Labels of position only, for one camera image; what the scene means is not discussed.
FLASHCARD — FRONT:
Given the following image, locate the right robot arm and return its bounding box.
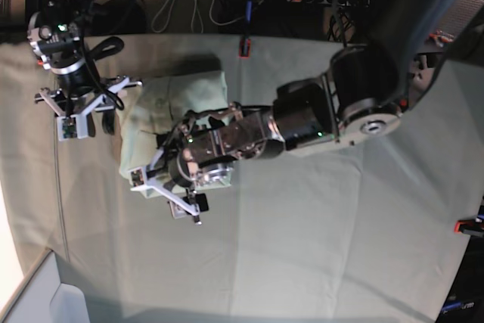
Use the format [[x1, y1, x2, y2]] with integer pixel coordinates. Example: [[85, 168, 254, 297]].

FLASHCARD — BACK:
[[27, 0, 137, 141]]

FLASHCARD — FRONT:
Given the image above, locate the white floor cable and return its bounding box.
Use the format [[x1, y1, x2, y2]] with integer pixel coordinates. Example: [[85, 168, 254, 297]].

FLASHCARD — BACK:
[[113, 0, 247, 35]]

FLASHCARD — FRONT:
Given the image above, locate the red clamp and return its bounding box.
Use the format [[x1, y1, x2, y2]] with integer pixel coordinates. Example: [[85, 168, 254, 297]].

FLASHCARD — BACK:
[[237, 0, 253, 60], [454, 214, 484, 238]]

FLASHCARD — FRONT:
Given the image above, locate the red clamp at centre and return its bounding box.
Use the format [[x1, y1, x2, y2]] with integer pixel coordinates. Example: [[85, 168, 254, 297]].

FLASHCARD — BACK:
[[237, 0, 253, 60]]

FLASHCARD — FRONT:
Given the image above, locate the red clamp at right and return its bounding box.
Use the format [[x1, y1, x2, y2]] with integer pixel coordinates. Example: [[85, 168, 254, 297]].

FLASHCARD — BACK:
[[454, 214, 484, 238]]

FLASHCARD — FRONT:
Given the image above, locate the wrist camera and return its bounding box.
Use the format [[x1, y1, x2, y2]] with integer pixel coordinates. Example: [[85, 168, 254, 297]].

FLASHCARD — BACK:
[[129, 166, 147, 188], [56, 114, 89, 141]]

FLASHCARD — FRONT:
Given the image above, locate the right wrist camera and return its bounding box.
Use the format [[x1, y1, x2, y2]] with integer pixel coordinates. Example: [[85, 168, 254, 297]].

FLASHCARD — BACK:
[[56, 114, 89, 141]]

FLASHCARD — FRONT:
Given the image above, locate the black round stool base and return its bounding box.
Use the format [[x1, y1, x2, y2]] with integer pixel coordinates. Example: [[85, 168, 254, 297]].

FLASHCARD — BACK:
[[91, 0, 147, 36]]

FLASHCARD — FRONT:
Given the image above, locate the white plastic bin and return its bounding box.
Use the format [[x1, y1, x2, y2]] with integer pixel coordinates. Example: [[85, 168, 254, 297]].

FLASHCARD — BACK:
[[1, 249, 90, 322]]

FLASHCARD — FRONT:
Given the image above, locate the light green polo t-shirt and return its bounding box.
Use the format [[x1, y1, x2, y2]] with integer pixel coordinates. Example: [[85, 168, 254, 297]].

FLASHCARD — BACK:
[[116, 70, 228, 187]]

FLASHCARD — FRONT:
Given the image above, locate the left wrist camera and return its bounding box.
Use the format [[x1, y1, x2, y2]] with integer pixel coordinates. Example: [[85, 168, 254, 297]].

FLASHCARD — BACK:
[[129, 166, 147, 188]]

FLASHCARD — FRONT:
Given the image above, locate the blue clamp at bottom right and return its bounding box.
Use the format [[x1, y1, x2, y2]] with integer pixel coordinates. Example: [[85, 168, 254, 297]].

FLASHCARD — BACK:
[[440, 301, 476, 315]]

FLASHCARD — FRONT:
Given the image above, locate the grey-green table cloth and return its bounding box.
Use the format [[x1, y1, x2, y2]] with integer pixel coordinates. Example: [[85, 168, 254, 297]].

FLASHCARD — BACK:
[[1, 43, 483, 322]]

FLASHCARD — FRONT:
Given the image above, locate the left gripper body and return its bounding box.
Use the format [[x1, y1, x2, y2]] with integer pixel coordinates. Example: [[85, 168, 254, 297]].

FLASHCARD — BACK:
[[131, 148, 202, 225]]

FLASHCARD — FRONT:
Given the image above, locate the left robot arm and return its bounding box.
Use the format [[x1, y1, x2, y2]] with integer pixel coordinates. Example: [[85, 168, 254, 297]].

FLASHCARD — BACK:
[[129, 0, 454, 222]]

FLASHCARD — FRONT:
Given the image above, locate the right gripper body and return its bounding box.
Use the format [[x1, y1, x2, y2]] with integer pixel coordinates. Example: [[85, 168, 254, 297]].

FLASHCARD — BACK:
[[34, 75, 143, 118]]

